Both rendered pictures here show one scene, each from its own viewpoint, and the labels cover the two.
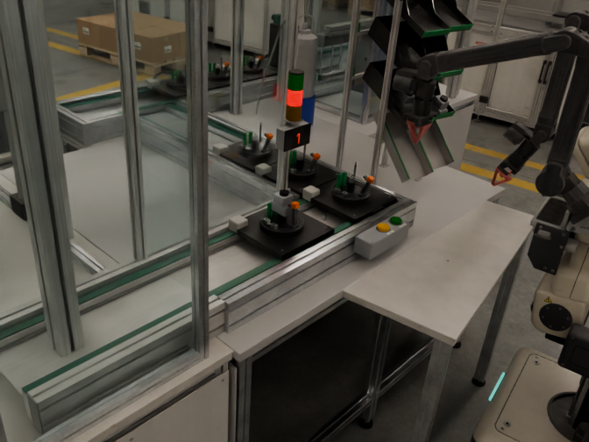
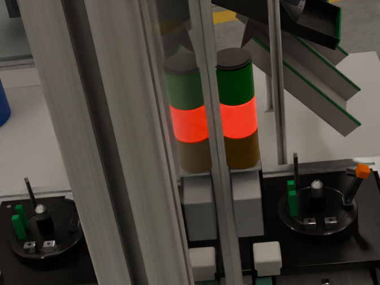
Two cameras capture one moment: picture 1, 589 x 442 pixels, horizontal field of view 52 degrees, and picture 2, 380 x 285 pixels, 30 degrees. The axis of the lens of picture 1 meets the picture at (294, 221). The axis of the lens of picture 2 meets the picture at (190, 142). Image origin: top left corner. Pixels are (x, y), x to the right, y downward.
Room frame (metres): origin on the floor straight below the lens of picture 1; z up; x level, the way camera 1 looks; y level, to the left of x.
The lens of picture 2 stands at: (1.27, 0.52, 1.84)
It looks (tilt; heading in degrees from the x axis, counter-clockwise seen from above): 36 degrees down; 324
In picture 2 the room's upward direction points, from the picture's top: 9 degrees counter-clockwise
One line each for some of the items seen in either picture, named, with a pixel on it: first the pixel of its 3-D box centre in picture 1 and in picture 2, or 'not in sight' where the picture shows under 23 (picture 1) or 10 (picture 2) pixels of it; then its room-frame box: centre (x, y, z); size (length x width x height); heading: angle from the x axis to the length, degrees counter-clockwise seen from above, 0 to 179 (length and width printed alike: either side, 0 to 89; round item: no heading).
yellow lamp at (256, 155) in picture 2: (294, 111); (240, 143); (1.85, 0.03, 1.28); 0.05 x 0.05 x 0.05
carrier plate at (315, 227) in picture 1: (281, 229); not in sight; (1.66, 0.04, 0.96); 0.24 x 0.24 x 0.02; 49
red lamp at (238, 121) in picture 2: (294, 96); (236, 111); (1.85, 0.03, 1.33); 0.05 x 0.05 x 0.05
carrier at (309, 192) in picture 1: (351, 184); (316, 197); (1.91, -0.19, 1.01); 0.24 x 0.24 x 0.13; 49
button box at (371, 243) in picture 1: (381, 236); not in sight; (1.71, -0.29, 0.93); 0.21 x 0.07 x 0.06; 139
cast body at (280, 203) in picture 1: (281, 200); not in sight; (1.66, 0.05, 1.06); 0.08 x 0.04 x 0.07; 46
